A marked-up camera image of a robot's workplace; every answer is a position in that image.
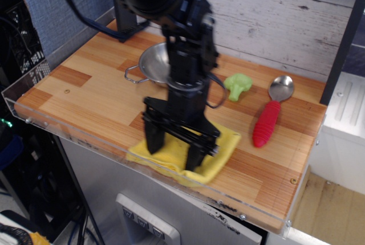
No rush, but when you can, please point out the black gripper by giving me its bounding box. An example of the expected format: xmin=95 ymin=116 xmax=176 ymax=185
xmin=143 ymin=81 xmax=220 ymax=172

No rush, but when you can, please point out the yellow cloth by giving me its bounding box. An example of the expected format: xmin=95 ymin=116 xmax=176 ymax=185
xmin=126 ymin=124 xmax=241 ymax=187

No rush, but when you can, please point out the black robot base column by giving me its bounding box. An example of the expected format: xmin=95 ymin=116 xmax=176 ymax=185
xmin=113 ymin=0 xmax=150 ymax=43

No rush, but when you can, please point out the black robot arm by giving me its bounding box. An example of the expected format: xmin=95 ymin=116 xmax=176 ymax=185
xmin=122 ymin=0 xmax=220 ymax=171

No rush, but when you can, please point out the clear acrylic table guard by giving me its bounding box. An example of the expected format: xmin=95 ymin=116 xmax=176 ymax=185
xmin=3 ymin=31 xmax=326 ymax=236

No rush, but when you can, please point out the stainless steel cabinet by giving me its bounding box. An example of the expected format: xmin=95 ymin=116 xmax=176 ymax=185
xmin=61 ymin=139 xmax=267 ymax=244

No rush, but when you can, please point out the grey button panel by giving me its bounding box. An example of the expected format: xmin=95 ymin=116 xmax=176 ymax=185
xmin=116 ymin=193 xmax=181 ymax=244

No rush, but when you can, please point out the green toy broccoli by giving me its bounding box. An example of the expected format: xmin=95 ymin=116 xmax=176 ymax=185
xmin=224 ymin=73 xmax=253 ymax=102

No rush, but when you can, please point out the white metal unit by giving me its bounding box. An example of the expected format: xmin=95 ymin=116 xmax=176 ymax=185
xmin=309 ymin=72 xmax=364 ymax=194

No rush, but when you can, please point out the yellow object bottom corner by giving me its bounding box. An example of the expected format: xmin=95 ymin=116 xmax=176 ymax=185
xmin=29 ymin=232 xmax=51 ymax=245

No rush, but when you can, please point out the blue fabric partition panel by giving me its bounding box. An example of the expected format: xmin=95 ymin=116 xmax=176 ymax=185
xmin=25 ymin=0 xmax=114 ymax=56

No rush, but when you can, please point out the black plastic crate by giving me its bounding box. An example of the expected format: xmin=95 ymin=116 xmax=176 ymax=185
xmin=0 ymin=0 xmax=45 ymax=75

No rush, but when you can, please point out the steel bowl with handles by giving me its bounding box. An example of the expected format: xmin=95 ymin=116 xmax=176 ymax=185
xmin=124 ymin=43 xmax=170 ymax=86

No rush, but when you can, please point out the red-handled metal spoon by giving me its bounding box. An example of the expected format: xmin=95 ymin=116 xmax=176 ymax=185
xmin=252 ymin=75 xmax=294 ymax=148

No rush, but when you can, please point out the black vertical post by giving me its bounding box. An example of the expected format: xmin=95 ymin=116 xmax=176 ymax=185
xmin=320 ymin=0 xmax=364 ymax=105

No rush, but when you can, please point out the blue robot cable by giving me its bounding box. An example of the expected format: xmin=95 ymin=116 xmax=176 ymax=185
xmin=55 ymin=0 xmax=149 ymax=40

